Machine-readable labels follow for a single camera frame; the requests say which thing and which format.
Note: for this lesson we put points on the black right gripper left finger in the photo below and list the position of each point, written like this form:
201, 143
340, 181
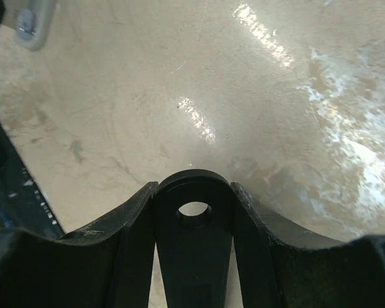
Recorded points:
106, 263

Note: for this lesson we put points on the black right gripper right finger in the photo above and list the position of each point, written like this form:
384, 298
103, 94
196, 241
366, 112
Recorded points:
282, 264

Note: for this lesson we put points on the black stapler top cover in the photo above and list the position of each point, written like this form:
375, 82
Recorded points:
193, 214

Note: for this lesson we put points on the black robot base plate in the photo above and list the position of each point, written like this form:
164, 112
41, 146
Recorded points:
22, 204

